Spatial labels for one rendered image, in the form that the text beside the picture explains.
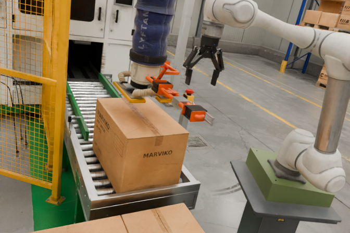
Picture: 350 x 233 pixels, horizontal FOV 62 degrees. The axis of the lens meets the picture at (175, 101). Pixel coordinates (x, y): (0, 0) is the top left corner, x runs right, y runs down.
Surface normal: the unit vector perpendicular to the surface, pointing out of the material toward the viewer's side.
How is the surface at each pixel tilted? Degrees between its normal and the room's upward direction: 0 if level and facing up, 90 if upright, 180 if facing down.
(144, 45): 80
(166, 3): 101
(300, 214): 0
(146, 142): 90
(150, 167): 90
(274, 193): 90
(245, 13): 89
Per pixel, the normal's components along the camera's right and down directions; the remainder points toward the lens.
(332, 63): -0.95, 0.22
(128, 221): 0.18, -0.93
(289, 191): 0.07, 0.35
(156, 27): 0.24, 0.00
